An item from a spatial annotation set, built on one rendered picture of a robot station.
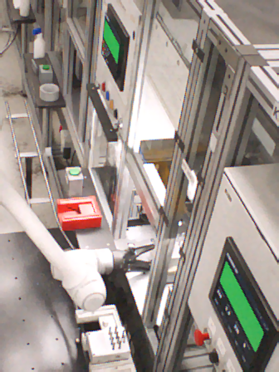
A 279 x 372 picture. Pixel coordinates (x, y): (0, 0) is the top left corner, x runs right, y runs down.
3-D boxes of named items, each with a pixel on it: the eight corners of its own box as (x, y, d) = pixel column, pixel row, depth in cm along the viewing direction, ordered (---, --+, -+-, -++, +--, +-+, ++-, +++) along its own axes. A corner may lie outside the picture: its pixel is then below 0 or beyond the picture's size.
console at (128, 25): (88, 78, 235) (98, -39, 206) (157, 75, 244) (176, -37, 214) (115, 142, 206) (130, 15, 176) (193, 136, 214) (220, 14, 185)
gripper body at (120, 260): (112, 276, 214) (137, 272, 217) (114, 260, 209) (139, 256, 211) (106, 261, 219) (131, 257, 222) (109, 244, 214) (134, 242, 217)
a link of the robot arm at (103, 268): (99, 263, 206) (115, 261, 208) (93, 244, 213) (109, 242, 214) (96, 281, 212) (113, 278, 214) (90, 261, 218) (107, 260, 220)
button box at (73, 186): (63, 188, 254) (65, 166, 246) (81, 187, 256) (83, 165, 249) (67, 201, 248) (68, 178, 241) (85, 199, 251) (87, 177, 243)
